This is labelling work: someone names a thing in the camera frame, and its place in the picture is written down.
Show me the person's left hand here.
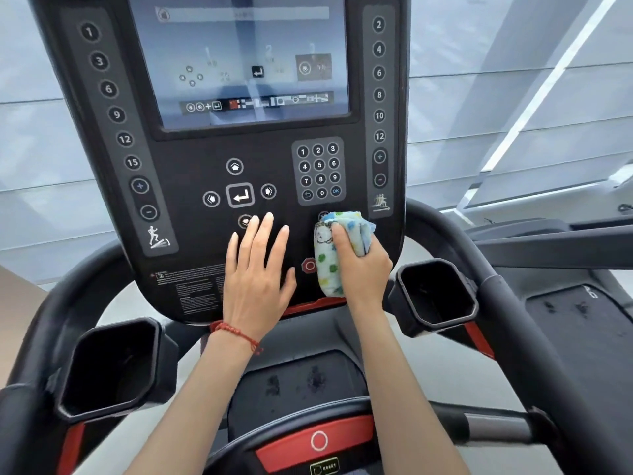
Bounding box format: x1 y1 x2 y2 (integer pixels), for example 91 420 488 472
221 212 297 342

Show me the person's right hand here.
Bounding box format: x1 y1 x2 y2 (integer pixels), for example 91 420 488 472
330 223 394 312

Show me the polka dot cleaning cloth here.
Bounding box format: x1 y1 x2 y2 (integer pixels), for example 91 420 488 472
314 210 378 298

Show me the person's left forearm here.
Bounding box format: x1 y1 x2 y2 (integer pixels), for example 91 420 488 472
123 331 258 475

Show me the person's right forearm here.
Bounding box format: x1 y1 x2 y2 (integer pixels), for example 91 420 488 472
348 301 471 475

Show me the grey treadmill red label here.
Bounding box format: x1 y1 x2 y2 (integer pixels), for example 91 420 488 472
462 172 633 406

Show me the red beaded bracelet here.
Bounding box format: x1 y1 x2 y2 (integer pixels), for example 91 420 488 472
209 320 264 356

